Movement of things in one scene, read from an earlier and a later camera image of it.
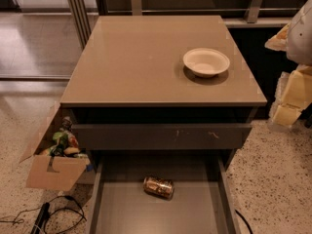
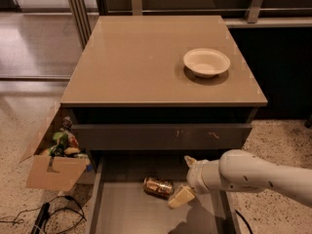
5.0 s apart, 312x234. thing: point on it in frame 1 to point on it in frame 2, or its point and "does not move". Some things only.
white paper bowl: [206, 62] does not move
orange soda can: [161, 188] does not move
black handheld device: [41, 219] does not move
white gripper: [300, 38] to [194, 176]
